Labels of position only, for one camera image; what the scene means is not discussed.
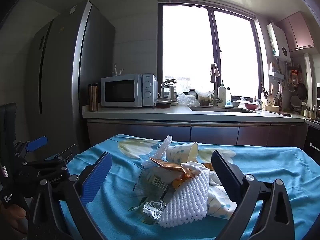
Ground short gold wrapper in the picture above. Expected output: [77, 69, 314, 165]
[172, 168, 201, 191]

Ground brown rag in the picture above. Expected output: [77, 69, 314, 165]
[210, 64, 221, 83]

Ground plastic tub with brown food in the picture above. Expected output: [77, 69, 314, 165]
[197, 91, 212, 106]

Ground blue floral tablecloth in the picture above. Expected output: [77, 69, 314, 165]
[44, 134, 320, 240]

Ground white wall shelf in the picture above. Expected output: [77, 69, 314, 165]
[269, 62, 285, 80]

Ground black oven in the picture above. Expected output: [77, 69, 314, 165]
[304, 119, 320, 158]

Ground grey kitchen countertop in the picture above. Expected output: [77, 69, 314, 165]
[82, 105, 307, 126]

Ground small white foam net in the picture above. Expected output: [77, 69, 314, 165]
[142, 135, 173, 168]

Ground person's left hand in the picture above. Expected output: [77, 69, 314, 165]
[0, 201, 27, 235]

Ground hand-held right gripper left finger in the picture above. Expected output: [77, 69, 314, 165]
[27, 151, 113, 240]

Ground white microwave oven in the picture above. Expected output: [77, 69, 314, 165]
[101, 73, 158, 107]

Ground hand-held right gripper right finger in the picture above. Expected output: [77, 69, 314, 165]
[211, 150, 295, 240]

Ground clear wrapper with barcode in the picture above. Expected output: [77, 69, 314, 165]
[134, 166, 175, 201]

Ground copper travel tumbler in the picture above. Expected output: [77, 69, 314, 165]
[87, 83, 99, 112]

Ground black frying pan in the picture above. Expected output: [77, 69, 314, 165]
[296, 82, 307, 101]

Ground grey refrigerator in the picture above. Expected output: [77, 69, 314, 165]
[26, 0, 116, 155]

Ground crushed dotted paper cup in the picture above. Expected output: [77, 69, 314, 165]
[207, 185, 238, 218]

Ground steel kitchen faucet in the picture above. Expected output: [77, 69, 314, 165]
[210, 64, 223, 106]

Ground small clear plastic wrapper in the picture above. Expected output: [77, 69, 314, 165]
[129, 197, 167, 224]

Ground long gold wrapper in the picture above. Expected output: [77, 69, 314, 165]
[149, 157, 193, 175]

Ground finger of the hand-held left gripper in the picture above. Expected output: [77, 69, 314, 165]
[14, 136, 48, 162]
[47, 144, 78, 166]

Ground brown base cabinets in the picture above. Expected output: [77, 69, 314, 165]
[86, 119, 308, 148]

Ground large white foam net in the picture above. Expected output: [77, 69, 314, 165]
[157, 171, 211, 228]

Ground white water heater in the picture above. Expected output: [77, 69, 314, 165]
[266, 23, 292, 62]

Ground cream pot with dotted lid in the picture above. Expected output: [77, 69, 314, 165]
[264, 97, 281, 112]

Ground white soap bottle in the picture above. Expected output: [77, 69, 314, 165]
[217, 80, 227, 105]

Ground dark red food container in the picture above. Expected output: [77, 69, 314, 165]
[155, 98, 173, 109]

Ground pink wall cabinet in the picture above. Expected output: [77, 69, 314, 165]
[277, 11, 315, 52]

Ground white tissue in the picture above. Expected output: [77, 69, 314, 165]
[180, 162, 208, 176]
[209, 172, 221, 187]

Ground steel kitchen sink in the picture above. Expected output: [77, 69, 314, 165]
[187, 105, 259, 114]

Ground clear plastic bag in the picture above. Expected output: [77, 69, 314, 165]
[176, 92, 200, 106]

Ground white figurine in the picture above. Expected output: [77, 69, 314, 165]
[112, 63, 125, 77]

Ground dark framed window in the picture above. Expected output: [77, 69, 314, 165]
[158, 0, 269, 98]

